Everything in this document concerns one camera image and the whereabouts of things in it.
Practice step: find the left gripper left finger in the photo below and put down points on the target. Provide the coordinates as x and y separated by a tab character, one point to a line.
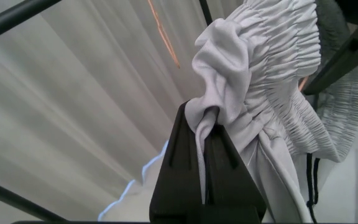
176	180

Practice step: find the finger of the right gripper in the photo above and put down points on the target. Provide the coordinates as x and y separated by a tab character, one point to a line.
343	59

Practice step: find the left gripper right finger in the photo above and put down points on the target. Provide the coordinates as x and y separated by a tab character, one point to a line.
232	186

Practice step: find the pale grey shorts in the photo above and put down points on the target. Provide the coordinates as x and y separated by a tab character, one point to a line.
275	62

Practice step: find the white curtain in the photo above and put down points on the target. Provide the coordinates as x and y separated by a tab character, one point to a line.
73	109

